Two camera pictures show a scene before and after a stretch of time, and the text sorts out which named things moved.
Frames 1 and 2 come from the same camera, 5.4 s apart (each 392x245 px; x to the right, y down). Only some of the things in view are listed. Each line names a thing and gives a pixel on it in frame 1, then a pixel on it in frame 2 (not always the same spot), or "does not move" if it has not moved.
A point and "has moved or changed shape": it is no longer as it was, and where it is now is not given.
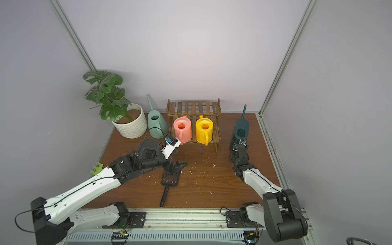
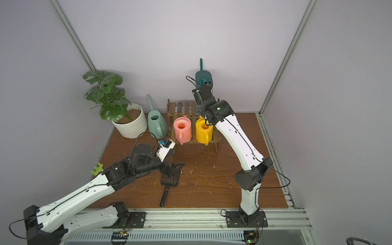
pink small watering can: [182, 129] does not move
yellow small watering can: [204, 130] does not move
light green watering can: [157, 127] does not move
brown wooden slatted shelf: [195, 111] does not move
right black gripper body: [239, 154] -> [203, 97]
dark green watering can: [242, 128] has moved or changed shape
